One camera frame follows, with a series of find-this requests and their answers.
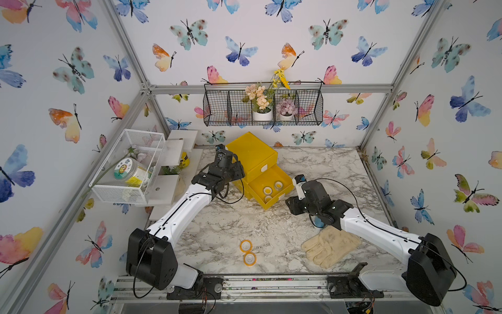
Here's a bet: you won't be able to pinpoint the white pot green plant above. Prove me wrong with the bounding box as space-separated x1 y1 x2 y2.
159 166 183 175

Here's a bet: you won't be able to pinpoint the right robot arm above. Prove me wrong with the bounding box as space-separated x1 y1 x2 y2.
286 175 460 307

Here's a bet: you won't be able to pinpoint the yellow drawer cabinet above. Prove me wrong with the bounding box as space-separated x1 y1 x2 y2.
226 132 278 200

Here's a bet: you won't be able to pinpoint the clear tape roll top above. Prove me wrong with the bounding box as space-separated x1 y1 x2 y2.
274 181 284 190

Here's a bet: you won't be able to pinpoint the yellow toy figure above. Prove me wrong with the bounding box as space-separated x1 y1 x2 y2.
179 152 190 169

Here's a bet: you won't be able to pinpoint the aluminium front rail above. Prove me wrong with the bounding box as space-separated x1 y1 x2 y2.
111 273 417 304

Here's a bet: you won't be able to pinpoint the cream work glove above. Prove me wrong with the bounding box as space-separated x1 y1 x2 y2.
301 226 362 269

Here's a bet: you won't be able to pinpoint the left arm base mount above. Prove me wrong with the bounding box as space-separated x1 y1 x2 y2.
166 276 224 300

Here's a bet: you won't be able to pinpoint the clear mesh box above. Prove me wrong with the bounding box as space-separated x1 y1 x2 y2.
89 129 166 205

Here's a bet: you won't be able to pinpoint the white pot peach flowers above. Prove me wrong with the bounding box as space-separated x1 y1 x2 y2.
242 84 275 122

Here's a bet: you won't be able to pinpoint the white pot purple flowers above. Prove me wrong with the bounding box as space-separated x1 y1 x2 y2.
277 98 298 122

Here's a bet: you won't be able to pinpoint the orange tape roll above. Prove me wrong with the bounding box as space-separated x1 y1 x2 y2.
243 251 256 267
239 239 253 253

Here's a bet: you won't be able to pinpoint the white stepped shelf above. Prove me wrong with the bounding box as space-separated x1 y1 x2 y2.
145 130 203 223

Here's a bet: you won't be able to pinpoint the round jar colourful lid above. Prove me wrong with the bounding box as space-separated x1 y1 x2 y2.
113 158 150 187

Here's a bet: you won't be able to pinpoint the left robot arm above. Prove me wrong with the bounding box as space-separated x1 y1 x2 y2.
126 145 244 290

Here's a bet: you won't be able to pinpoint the yellow drawer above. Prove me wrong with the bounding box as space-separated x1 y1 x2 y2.
248 165 294 210

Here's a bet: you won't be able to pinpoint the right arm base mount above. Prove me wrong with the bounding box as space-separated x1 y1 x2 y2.
326 262 384 299

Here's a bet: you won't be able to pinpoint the black wire wall basket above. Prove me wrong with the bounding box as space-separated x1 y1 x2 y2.
203 82 324 127

